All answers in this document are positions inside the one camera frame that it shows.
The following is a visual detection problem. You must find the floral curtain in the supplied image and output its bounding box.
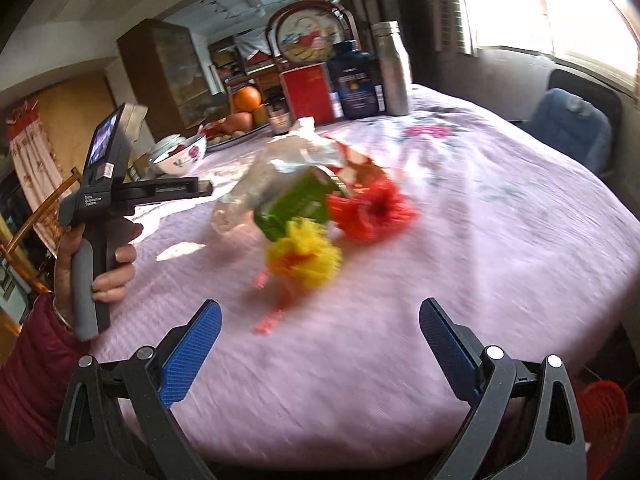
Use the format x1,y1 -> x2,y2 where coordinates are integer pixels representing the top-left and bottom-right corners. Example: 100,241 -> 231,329
6,101 -> 68,258

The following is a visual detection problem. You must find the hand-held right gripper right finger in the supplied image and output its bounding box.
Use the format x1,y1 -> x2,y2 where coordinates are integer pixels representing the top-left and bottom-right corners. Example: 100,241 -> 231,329
419,297 -> 587,480

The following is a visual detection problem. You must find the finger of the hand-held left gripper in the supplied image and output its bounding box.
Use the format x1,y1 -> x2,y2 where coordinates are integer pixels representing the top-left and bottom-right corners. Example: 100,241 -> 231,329
116,176 -> 214,207

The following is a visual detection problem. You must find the red plastic basket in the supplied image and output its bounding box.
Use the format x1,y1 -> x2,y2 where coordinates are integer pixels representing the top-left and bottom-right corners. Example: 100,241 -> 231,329
570,379 -> 630,480

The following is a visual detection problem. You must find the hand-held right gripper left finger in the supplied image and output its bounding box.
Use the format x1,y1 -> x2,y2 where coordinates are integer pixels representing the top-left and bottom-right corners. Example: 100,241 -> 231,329
46,300 -> 223,480

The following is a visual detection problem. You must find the fruit plate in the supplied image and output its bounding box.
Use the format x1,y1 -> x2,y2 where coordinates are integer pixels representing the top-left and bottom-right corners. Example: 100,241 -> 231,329
205,122 -> 273,152

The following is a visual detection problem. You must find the wooden glass-door cabinet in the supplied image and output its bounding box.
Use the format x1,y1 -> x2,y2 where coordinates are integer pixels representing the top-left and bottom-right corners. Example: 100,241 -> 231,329
117,18 -> 216,131

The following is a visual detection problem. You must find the window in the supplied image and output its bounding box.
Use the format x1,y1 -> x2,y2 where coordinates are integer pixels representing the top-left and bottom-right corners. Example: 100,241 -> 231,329
455,0 -> 640,91

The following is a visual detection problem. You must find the round framed fruit picture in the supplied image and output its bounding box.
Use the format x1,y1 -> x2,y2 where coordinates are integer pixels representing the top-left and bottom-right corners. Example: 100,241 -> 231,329
265,0 -> 360,78

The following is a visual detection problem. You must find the small dark jar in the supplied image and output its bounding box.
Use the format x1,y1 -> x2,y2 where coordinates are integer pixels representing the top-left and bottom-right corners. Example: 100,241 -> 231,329
268,104 -> 292,136

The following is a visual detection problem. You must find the wooden chair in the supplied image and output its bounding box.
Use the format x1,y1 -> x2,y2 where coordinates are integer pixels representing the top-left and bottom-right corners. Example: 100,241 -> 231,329
0,167 -> 83,296

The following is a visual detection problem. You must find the white cloth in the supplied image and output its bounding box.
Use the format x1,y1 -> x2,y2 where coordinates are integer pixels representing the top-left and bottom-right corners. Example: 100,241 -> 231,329
235,30 -> 273,56

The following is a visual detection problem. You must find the orange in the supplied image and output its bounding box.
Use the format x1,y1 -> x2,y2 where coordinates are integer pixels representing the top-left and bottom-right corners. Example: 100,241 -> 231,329
231,86 -> 263,113

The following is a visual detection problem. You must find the brick-patterned curtain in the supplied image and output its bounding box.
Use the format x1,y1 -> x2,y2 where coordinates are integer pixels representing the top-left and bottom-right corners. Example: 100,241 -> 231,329
430,0 -> 473,56

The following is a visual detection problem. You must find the pink tablecloth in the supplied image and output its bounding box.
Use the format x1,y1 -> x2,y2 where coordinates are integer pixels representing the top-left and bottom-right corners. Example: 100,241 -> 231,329
92,82 -> 640,468

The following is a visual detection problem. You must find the floral bowl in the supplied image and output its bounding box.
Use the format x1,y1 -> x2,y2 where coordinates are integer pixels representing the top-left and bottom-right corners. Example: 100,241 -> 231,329
152,134 -> 207,177

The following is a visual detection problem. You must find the yellow pompom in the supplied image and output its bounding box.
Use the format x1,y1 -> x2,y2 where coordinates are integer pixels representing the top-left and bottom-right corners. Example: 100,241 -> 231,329
265,217 -> 343,288

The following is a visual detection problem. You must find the blue seat cushion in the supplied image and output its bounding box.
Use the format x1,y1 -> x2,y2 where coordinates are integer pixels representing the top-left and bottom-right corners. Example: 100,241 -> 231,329
527,88 -> 613,173

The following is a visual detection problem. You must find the red box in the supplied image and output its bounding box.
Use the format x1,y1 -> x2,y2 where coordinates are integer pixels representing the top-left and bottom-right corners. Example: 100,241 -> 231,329
279,62 -> 337,126

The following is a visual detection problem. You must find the red string piece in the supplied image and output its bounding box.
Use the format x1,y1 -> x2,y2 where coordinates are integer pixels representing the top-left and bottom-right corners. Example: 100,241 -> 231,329
252,267 -> 286,336

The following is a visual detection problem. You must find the clear plastic wrapper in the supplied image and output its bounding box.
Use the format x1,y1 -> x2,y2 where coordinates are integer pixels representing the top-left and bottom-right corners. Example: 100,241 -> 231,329
210,157 -> 286,235
265,116 -> 346,173

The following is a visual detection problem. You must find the person's left hand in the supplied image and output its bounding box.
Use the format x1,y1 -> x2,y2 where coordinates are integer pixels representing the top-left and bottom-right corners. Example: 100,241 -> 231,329
53,222 -> 144,333

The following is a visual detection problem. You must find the red pompom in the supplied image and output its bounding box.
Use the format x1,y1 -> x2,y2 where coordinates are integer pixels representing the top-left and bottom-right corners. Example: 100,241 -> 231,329
326,177 -> 421,243

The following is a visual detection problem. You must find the steel bottle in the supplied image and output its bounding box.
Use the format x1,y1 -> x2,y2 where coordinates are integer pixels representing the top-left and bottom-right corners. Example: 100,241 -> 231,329
370,21 -> 413,116

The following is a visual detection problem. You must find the person's left forearm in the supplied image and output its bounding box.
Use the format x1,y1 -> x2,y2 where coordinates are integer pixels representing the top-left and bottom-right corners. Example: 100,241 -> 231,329
0,292 -> 98,461

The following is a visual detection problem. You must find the green snack bag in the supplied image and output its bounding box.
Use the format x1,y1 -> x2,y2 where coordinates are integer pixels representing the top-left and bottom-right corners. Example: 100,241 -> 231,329
252,167 -> 346,242

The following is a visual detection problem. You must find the black office chair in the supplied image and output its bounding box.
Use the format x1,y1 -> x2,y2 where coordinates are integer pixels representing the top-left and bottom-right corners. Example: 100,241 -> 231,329
520,67 -> 623,181

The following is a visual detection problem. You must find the dark supplement bottle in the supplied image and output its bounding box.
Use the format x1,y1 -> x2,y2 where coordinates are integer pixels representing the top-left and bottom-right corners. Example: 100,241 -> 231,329
327,41 -> 387,120

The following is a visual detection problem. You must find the red apple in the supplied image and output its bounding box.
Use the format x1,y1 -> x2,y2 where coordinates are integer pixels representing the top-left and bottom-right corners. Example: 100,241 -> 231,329
222,111 -> 254,135

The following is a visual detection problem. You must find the wooden door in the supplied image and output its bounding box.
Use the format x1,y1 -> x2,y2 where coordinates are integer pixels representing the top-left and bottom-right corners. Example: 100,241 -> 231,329
35,77 -> 131,181

